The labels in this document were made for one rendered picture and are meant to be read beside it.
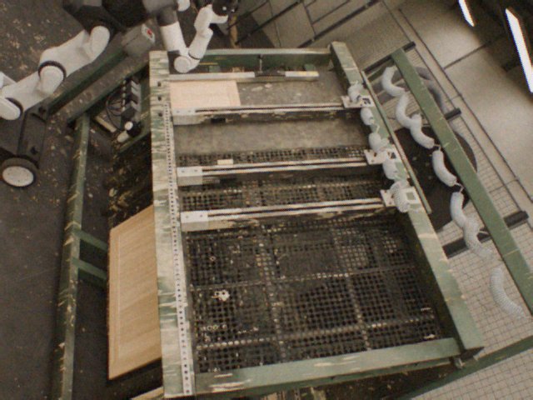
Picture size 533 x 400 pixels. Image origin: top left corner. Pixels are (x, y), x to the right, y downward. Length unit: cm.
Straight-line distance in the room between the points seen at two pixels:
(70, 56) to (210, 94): 86
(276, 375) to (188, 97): 173
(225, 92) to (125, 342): 155
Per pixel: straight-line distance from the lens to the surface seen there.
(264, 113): 287
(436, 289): 234
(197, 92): 305
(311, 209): 243
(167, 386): 197
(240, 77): 315
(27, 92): 286
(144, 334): 250
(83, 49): 262
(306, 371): 202
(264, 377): 199
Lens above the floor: 205
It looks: 19 degrees down
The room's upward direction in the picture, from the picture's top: 61 degrees clockwise
